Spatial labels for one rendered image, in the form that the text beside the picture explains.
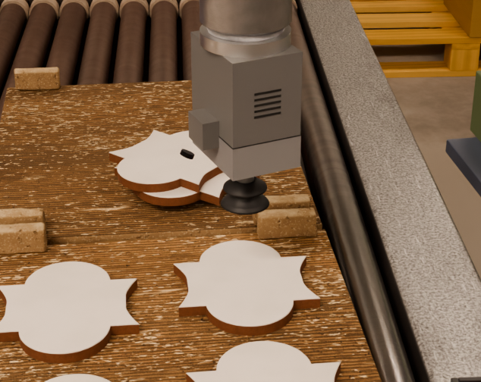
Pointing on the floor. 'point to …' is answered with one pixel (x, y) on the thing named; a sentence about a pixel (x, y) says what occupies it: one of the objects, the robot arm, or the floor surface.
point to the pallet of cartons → (432, 32)
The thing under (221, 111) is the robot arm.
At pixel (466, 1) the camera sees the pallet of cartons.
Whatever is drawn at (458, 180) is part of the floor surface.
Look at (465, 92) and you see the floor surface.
